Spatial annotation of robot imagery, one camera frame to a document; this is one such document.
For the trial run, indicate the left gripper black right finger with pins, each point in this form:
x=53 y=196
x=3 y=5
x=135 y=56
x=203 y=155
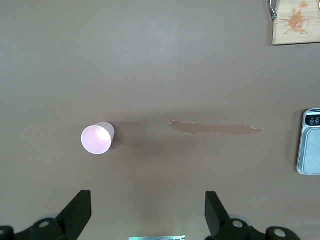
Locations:
x=217 y=217

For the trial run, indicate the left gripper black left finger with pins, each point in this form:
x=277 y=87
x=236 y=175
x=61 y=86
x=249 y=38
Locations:
x=72 y=215

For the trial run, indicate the wooden cutting board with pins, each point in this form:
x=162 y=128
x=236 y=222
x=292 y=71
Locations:
x=300 y=32

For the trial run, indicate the pink plastic cup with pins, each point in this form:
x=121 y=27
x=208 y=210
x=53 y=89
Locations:
x=96 y=140

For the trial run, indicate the long brown sauce spill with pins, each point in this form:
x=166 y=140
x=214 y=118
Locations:
x=212 y=128

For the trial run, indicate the silver digital kitchen scale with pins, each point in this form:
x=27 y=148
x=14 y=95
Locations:
x=311 y=147

